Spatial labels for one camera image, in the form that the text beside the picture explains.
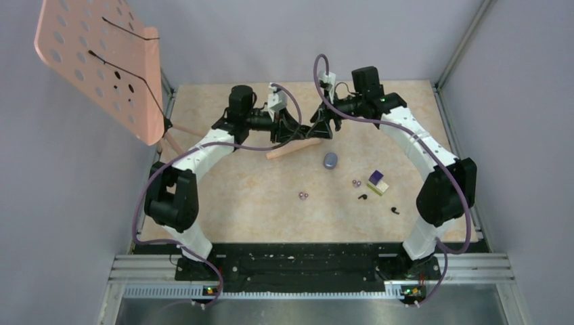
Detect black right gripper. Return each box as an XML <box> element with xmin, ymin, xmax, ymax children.
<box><xmin>306</xmin><ymin>89</ymin><xmax>365</xmax><ymax>140</ymax></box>

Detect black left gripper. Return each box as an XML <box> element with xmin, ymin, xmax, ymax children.
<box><xmin>244</xmin><ymin>107</ymin><xmax>305</xmax><ymax>143</ymax></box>

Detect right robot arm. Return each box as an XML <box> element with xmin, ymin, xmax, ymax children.
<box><xmin>313</xmin><ymin>66</ymin><xmax>477</xmax><ymax>279</ymax></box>

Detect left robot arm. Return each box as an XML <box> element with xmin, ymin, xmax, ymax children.
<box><xmin>143</xmin><ymin>83</ymin><xmax>303</xmax><ymax>280</ymax></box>

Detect grey-blue oval case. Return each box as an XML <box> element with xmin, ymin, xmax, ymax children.
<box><xmin>323</xmin><ymin>152</ymin><xmax>338</xmax><ymax>169</ymax></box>

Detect purple and green toy blocks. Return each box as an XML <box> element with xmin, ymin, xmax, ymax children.
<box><xmin>366</xmin><ymin>170</ymin><xmax>389</xmax><ymax>196</ymax></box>

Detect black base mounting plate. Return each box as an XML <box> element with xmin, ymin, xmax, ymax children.
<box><xmin>132</xmin><ymin>242</ymin><xmax>441</xmax><ymax>295</ymax></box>

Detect pink perforated board stand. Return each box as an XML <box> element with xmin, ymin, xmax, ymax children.
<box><xmin>34</xmin><ymin>0</ymin><xmax>204</xmax><ymax>154</ymax></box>

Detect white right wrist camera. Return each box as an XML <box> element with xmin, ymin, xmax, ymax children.
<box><xmin>318</xmin><ymin>70</ymin><xmax>336</xmax><ymax>92</ymax></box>

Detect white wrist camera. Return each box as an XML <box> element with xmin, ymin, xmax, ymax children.
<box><xmin>318</xmin><ymin>70</ymin><xmax>336</xmax><ymax>92</ymax></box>
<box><xmin>267</xmin><ymin>83</ymin><xmax>287</xmax><ymax>118</ymax></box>

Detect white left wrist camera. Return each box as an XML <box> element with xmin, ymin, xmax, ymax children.
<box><xmin>267</xmin><ymin>83</ymin><xmax>287</xmax><ymax>118</ymax></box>

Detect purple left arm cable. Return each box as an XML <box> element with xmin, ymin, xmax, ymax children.
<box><xmin>131</xmin><ymin>82</ymin><xmax>304</xmax><ymax>309</ymax></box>

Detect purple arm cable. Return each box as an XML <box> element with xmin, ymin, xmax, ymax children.
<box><xmin>131</xmin><ymin>82</ymin><xmax>304</xmax><ymax>309</ymax></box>
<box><xmin>311</xmin><ymin>53</ymin><xmax>472</xmax><ymax>307</ymax></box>

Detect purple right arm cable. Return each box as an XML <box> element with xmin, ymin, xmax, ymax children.
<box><xmin>311</xmin><ymin>53</ymin><xmax>472</xmax><ymax>307</ymax></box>

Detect aluminium frame rail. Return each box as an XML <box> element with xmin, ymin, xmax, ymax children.
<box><xmin>97</xmin><ymin>253</ymin><xmax>532</xmax><ymax>324</ymax></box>

